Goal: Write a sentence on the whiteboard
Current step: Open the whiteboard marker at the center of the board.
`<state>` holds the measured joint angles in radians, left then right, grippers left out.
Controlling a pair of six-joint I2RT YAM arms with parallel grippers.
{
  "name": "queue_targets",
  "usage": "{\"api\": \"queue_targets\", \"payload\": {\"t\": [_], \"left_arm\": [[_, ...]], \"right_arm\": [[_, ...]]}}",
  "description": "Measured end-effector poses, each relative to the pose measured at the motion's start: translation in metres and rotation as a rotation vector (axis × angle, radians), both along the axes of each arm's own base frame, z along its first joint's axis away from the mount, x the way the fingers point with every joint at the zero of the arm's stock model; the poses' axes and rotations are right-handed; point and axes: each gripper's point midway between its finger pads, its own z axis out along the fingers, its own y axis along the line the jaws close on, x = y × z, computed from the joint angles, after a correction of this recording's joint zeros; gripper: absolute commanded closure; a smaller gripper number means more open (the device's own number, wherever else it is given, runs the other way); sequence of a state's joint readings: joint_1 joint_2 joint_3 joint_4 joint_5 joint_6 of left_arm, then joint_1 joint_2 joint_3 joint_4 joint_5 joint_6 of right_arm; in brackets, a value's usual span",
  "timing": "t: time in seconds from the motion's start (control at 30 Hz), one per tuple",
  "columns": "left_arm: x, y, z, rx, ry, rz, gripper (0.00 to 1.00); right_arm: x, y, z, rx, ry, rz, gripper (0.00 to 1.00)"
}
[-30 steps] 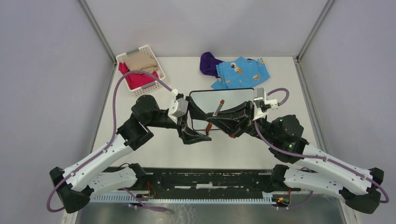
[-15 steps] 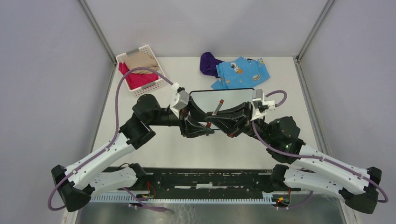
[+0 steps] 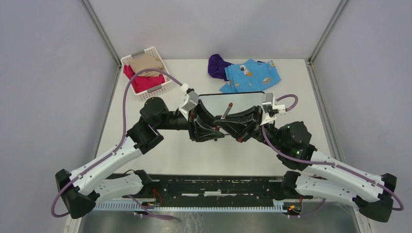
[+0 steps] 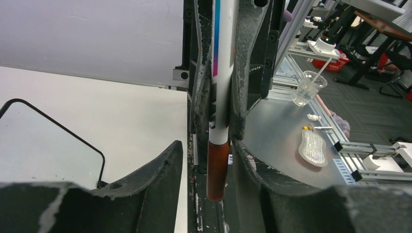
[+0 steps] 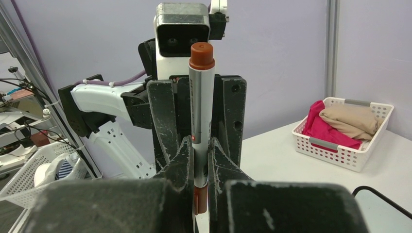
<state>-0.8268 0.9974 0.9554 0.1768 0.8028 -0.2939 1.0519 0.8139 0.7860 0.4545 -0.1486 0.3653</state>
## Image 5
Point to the marker pen white barrel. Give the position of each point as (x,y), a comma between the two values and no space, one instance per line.
(201,84)

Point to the pink cloth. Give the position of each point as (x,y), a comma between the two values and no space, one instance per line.
(317,128)

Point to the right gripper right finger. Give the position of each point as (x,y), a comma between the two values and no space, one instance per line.
(239,204)

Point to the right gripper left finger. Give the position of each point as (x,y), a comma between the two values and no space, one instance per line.
(161,204)

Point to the whiteboard with black frame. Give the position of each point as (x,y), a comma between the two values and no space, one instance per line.
(381,214)

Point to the white plastic basket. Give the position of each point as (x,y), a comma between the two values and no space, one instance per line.
(346,157)

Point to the beige folded cloth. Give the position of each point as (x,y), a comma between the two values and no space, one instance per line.
(356,122)

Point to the white basket off table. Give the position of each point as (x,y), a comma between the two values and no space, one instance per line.
(51,163)

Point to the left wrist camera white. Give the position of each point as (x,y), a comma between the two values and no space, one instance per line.
(177,26)

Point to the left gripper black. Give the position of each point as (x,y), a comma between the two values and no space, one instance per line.
(171,104)

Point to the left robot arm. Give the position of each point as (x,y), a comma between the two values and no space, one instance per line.
(93,106)

